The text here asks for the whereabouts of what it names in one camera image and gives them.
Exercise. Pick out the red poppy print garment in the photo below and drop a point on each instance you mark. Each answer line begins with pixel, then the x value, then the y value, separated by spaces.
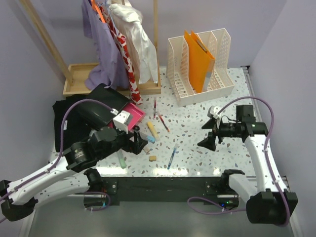
pixel 121 43

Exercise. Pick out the cream plastic file organizer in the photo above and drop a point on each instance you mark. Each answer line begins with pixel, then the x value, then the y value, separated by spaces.
pixel 218 43

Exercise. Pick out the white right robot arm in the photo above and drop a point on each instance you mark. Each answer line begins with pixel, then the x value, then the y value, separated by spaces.
pixel 269 201

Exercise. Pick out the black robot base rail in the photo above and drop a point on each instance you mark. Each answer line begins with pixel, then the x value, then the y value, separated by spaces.
pixel 165 189

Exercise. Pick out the blue pen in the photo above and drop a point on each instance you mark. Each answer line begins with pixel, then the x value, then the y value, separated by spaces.
pixel 172 156

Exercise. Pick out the pink top drawer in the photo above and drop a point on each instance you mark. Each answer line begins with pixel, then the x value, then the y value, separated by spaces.
pixel 137 115

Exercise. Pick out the beige worn eraser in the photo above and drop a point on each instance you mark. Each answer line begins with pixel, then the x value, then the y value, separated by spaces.
pixel 146 150

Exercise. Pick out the green clear highlighter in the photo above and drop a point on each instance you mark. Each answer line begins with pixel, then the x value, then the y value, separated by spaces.
pixel 121 159

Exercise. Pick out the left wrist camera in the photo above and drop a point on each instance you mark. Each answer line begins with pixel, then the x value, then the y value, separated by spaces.
pixel 122 121

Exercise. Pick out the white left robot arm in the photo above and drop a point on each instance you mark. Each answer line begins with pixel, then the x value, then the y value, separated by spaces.
pixel 71 173

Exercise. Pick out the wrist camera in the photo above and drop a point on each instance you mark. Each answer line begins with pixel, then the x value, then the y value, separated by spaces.
pixel 122 121
pixel 213 112

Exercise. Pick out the clear lead case blue cap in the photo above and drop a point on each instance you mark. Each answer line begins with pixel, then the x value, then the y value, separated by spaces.
pixel 148 138

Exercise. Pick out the white hanging garment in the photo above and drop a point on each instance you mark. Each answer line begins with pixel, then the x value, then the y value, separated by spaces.
pixel 142 51

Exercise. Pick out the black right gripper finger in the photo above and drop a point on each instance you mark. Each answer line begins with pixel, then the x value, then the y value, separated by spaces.
pixel 208 143
pixel 210 124

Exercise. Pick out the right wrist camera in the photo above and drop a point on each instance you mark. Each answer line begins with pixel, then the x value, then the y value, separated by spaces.
pixel 213 112

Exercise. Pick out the orange clothes hanger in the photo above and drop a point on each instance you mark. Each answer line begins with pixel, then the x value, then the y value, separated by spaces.
pixel 97 6

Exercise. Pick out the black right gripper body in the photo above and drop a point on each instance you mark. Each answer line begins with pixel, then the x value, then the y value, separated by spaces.
pixel 226 130

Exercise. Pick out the purple hanging shirt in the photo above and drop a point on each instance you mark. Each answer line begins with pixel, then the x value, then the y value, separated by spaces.
pixel 110 69

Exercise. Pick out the dark red pen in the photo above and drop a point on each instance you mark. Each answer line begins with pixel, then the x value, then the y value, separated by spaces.
pixel 155 108

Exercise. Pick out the small tan eraser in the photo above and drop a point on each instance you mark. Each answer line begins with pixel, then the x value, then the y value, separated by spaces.
pixel 152 158

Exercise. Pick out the yellow highlighter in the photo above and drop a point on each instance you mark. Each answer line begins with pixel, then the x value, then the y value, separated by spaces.
pixel 153 131

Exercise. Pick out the orange clip folder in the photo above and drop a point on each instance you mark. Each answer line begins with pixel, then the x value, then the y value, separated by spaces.
pixel 201 62

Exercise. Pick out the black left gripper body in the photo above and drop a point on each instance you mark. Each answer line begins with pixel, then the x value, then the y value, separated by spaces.
pixel 132 141

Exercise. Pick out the orange red pen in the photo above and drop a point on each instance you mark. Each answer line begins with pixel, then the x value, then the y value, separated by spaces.
pixel 162 121

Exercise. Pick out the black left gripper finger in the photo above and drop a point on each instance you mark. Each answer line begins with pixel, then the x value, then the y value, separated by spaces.
pixel 143 144
pixel 136 131

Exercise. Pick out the black cloth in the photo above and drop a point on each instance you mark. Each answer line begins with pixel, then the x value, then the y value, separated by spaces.
pixel 75 129

